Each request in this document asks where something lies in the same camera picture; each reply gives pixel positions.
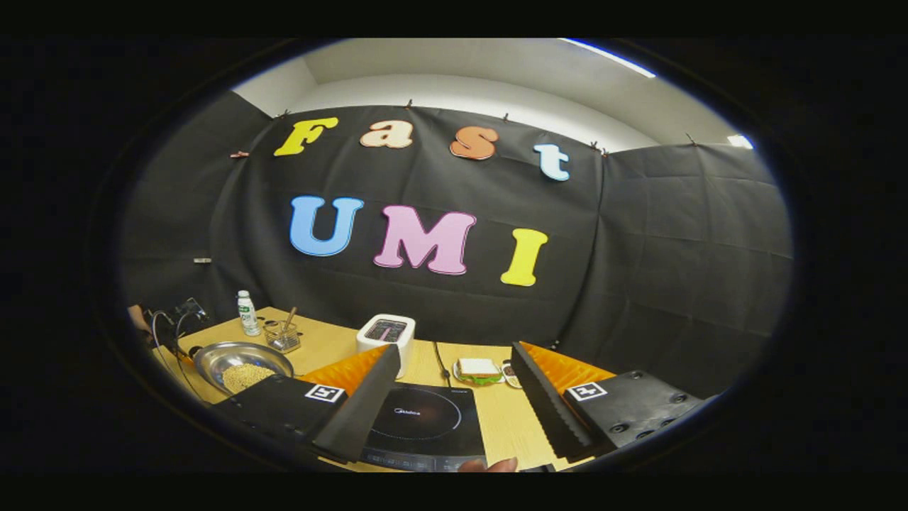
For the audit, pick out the wooden stick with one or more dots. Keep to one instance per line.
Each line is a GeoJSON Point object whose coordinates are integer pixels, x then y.
{"type": "Point", "coordinates": [289, 321]}

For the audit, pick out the small ceiling light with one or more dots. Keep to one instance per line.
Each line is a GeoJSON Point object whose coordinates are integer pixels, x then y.
{"type": "Point", "coordinates": [740, 141]}

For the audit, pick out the white divided tray of beans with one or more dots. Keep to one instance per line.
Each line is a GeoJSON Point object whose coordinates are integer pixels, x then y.
{"type": "Point", "coordinates": [511, 374]}

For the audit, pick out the white toaster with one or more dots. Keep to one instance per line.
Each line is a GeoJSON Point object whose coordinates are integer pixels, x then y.
{"type": "Point", "coordinates": [386, 341]}

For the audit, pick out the white plastic bottle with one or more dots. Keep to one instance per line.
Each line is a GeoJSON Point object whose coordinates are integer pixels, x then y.
{"type": "Point", "coordinates": [248, 316]}

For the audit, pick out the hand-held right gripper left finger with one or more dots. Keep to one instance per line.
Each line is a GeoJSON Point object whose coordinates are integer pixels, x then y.
{"type": "Point", "coordinates": [355, 419]}

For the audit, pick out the black backdrop cloth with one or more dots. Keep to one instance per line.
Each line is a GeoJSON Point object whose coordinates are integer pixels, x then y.
{"type": "Point", "coordinates": [638, 234]}

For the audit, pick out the black induction cooktop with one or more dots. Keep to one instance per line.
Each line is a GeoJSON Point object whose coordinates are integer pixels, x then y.
{"type": "Point", "coordinates": [425, 422]}

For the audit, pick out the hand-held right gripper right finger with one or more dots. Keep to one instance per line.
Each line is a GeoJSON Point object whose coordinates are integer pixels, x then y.
{"type": "Point", "coordinates": [550, 404]}

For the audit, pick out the pile of yellow soybeans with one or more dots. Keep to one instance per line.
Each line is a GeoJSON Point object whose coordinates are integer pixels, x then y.
{"type": "Point", "coordinates": [247, 376]}

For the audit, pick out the sandwich with lettuce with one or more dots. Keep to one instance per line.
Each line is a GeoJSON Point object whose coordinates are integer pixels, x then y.
{"type": "Point", "coordinates": [477, 370]}

